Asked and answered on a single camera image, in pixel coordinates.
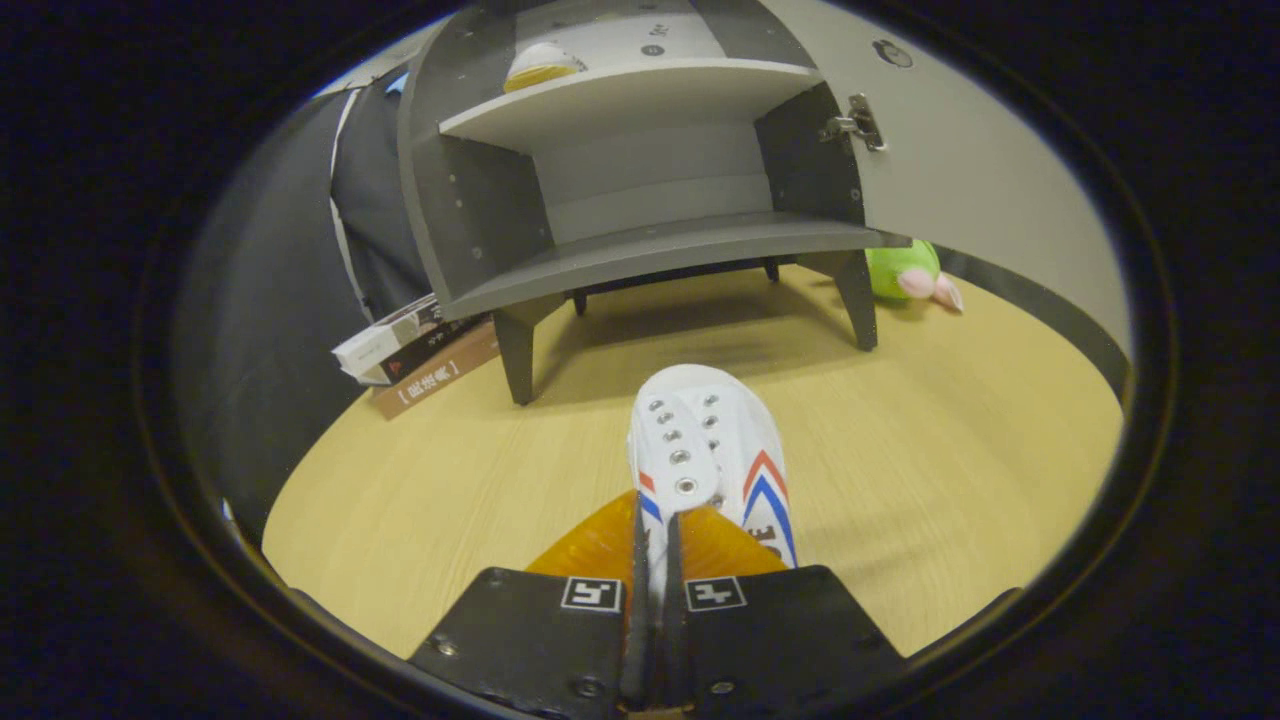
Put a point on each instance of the black backdrop cloth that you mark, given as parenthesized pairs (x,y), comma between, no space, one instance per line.
(270,300)

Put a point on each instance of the white canvas shoe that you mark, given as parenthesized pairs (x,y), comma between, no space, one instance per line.
(705,430)
(540,65)

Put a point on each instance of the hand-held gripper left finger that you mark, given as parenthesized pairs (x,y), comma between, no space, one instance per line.
(640,640)

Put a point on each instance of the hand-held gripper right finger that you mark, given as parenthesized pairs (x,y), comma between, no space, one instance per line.
(672,640)

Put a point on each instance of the green plush toy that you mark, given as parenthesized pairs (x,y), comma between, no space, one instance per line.
(900,270)

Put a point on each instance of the light grey shoe cabinet door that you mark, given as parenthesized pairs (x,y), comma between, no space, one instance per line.
(960,150)

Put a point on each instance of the grey shoe cabinet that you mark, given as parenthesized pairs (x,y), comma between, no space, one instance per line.
(620,100)

